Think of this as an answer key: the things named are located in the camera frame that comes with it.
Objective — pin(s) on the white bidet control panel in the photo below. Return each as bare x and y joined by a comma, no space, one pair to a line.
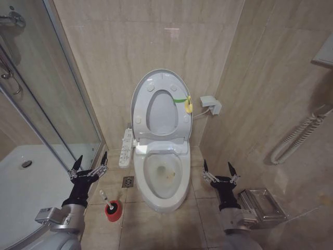
126,148

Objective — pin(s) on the metal toilet paper holder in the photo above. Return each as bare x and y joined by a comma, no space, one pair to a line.
262,204

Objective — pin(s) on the chrome shower fixture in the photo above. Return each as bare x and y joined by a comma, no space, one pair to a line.
11,20

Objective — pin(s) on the white toilet brush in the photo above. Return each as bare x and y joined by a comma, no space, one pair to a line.
106,199

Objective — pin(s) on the red toilet brush holder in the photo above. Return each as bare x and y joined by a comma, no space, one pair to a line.
113,210

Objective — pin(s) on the grey wall power socket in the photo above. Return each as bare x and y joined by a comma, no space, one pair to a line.
211,103

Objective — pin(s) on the square metal floor drain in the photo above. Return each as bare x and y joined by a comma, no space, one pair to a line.
128,181

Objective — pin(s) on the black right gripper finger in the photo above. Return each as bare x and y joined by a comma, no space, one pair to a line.
207,173
232,173

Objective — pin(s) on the round shower drain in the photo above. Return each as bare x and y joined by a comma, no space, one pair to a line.
26,163

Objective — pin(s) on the grey wall-mounted box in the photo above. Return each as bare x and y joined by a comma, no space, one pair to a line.
323,53

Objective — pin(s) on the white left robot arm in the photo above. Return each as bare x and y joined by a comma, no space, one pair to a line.
56,229

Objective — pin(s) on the glass shower enclosure door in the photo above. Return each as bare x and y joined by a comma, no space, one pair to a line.
49,86

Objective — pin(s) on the white toilet lid with seat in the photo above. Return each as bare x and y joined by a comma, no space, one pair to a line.
162,106

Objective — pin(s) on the white toilet bowl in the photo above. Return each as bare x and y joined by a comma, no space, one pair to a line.
163,177

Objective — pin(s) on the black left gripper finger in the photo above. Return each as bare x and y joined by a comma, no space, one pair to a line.
75,166
100,168

